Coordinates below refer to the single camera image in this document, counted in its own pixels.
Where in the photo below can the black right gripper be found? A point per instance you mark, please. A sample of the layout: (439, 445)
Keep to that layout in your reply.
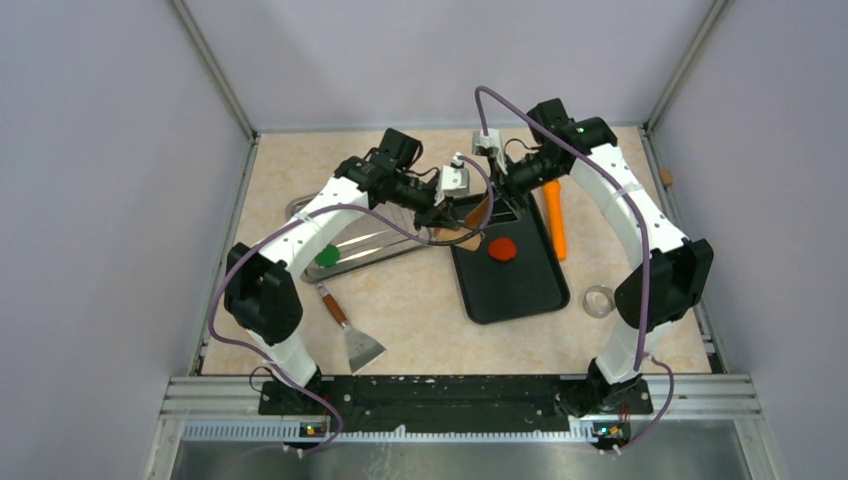
(508, 186)

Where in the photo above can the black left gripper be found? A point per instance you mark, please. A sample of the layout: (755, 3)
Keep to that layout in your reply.
(439, 216)

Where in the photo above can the wooden dough roller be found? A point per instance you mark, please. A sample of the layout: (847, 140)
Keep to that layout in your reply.
(470, 212)

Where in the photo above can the orange-red dough piece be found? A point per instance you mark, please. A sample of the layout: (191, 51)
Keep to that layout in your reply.
(502, 249)

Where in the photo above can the black baking tray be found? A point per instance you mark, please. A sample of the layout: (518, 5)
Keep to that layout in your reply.
(532, 283)

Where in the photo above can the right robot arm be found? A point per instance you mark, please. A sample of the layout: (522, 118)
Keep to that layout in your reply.
(669, 269)

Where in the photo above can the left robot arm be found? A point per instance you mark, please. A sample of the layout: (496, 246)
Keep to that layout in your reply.
(259, 290)

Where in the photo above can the green dough disc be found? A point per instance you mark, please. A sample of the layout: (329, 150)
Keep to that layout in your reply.
(329, 256)

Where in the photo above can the orange toy carrot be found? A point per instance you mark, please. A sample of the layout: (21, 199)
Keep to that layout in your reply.
(551, 192)

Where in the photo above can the silver metal tray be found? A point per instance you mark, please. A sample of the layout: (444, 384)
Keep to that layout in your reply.
(363, 243)

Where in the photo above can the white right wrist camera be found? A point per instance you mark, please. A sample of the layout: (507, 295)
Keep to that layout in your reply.
(488, 143)

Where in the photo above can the small brown wall object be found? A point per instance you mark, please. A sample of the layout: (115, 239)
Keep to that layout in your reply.
(666, 177)

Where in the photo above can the wooden handled metal scraper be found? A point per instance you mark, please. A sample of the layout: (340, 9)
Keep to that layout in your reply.
(362, 349)

